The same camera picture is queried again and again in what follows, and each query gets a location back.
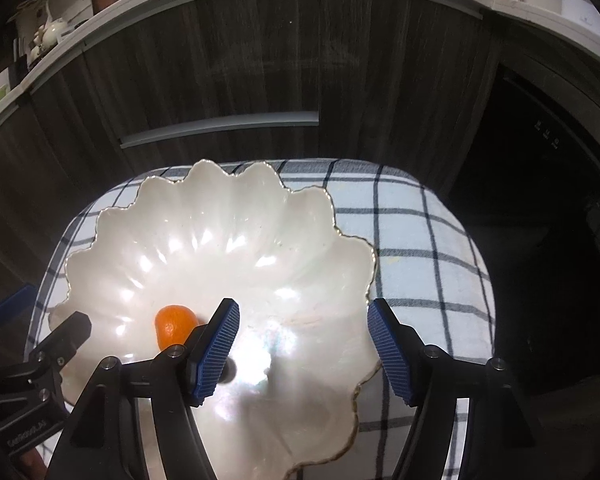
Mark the checked white cloth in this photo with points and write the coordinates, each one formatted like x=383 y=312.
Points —
x=430 y=260

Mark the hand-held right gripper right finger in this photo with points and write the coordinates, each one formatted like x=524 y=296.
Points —
x=390 y=355

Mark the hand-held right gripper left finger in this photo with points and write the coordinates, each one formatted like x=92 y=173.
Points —
x=215 y=355

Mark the black built-in appliance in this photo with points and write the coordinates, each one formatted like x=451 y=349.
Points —
x=530 y=210

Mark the white scalloped bowl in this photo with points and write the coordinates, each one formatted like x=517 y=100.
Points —
x=255 y=260

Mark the mandarin orange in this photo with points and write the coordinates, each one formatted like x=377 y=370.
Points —
x=172 y=325

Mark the white card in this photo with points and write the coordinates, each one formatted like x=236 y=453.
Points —
x=585 y=10

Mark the white teapot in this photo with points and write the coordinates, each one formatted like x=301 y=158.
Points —
x=52 y=32

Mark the dark wood cabinet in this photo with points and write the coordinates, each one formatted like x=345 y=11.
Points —
x=230 y=50

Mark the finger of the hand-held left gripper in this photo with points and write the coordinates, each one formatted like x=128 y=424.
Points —
x=67 y=335
x=15 y=302

